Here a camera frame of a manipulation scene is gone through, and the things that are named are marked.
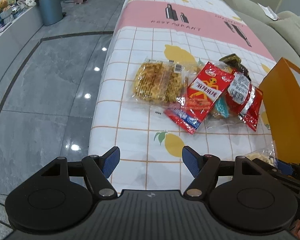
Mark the beige pillow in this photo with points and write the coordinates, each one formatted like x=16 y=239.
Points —
x=292 y=30

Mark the sandwich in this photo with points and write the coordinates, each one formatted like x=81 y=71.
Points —
x=221 y=107

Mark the orange cardboard box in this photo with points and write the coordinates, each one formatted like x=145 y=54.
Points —
x=287 y=105

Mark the small white toy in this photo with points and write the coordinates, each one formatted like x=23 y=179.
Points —
x=30 y=0

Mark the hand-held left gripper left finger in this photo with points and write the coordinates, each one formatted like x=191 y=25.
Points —
x=111 y=162

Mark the beige sofa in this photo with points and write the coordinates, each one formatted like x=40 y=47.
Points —
x=255 y=22

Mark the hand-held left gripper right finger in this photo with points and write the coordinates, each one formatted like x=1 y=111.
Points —
x=191 y=162

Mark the clear bread cake packet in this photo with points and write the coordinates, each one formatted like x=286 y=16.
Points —
x=157 y=82

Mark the white paper sheets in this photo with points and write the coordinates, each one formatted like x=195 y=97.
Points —
x=267 y=10

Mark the grey blue trash bin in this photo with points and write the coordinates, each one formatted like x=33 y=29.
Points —
x=50 y=6

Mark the red orange figure packet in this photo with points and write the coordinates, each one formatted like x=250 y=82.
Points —
x=202 y=95

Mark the round rice cake packet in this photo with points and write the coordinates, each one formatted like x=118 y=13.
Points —
x=262 y=157

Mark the dark green snack packet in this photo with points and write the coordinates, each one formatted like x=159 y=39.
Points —
x=233 y=61

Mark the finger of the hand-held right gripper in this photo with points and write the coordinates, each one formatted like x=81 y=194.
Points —
x=285 y=168

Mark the pink white printed tablecloth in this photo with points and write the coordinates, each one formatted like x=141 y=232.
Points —
x=145 y=30

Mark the red white label packet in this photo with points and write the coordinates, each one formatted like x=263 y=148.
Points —
x=245 y=97

